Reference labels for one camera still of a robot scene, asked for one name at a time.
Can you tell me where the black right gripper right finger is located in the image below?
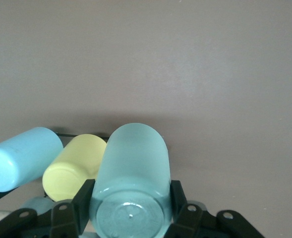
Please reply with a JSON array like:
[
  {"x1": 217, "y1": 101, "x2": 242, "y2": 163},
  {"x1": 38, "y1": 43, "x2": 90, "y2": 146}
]
[{"x1": 164, "y1": 180, "x2": 263, "y2": 238}]

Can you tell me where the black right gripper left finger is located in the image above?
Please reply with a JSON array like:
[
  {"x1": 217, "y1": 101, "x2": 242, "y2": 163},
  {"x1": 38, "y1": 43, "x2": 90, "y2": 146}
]
[{"x1": 0, "y1": 179, "x2": 96, "y2": 238}]

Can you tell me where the mint green plastic cup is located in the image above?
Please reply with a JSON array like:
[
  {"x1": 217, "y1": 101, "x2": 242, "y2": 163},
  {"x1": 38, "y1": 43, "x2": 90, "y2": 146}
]
[{"x1": 89, "y1": 122, "x2": 173, "y2": 238}]

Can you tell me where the yellow plastic cup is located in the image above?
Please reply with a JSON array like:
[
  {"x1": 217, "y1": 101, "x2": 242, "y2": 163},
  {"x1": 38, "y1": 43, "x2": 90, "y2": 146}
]
[{"x1": 42, "y1": 134, "x2": 108, "y2": 202}]

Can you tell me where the light blue plastic cup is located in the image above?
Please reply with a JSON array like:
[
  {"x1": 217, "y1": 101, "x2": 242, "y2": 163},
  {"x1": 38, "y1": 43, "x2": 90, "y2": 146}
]
[{"x1": 0, "y1": 127, "x2": 64, "y2": 193}]

